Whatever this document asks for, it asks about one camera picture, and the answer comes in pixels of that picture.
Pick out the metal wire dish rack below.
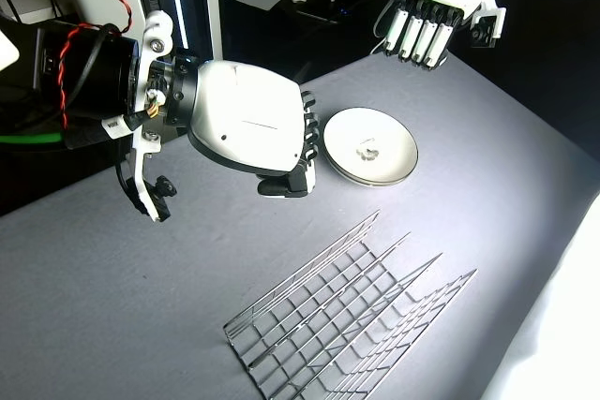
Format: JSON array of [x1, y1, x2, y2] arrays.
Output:
[[222, 209, 479, 400]]

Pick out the white plate with leaf print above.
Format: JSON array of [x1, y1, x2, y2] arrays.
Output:
[[326, 156, 416, 189], [322, 107, 420, 185]]

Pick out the grey table cloth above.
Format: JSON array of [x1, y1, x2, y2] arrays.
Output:
[[0, 51, 600, 400]]

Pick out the white desk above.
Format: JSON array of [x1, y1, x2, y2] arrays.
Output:
[[0, 0, 65, 25]]

